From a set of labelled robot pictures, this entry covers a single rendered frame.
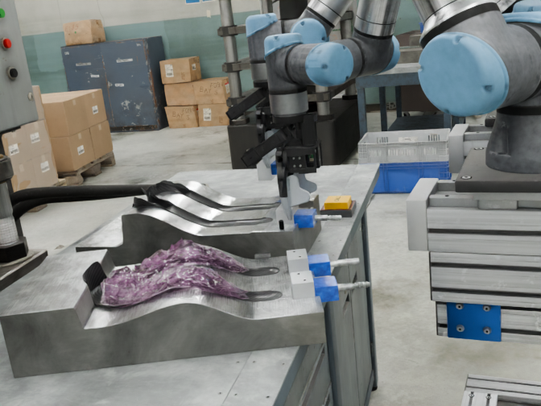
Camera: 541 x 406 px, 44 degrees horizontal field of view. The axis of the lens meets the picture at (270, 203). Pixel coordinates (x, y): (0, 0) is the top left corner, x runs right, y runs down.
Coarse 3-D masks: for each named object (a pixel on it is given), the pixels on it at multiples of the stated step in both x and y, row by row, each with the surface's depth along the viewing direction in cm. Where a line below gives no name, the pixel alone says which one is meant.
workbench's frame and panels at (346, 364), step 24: (360, 216) 172; (360, 240) 210; (360, 264) 209; (360, 288) 207; (336, 312) 168; (360, 312) 206; (336, 336) 161; (360, 336) 205; (312, 360) 142; (336, 360) 161; (360, 360) 204; (288, 384) 100; (312, 384) 143; (336, 384) 161; (360, 384) 203
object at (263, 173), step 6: (270, 156) 167; (270, 162) 165; (258, 168) 166; (264, 168) 165; (270, 168) 165; (276, 168) 165; (258, 174) 166; (264, 174) 166; (270, 174) 165; (276, 174) 165; (258, 180) 167
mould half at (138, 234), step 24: (168, 192) 154; (216, 192) 161; (120, 216) 166; (144, 216) 139; (168, 216) 141; (216, 216) 148; (240, 216) 147; (264, 216) 143; (96, 240) 149; (120, 240) 147; (144, 240) 141; (168, 240) 140; (192, 240) 138; (216, 240) 137; (240, 240) 135; (264, 240) 134; (288, 240) 132; (312, 240) 148; (120, 264) 145
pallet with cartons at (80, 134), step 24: (48, 96) 618; (72, 96) 593; (96, 96) 621; (48, 120) 565; (72, 120) 574; (96, 120) 619; (72, 144) 573; (96, 144) 615; (72, 168) 574; (96, 168) 612
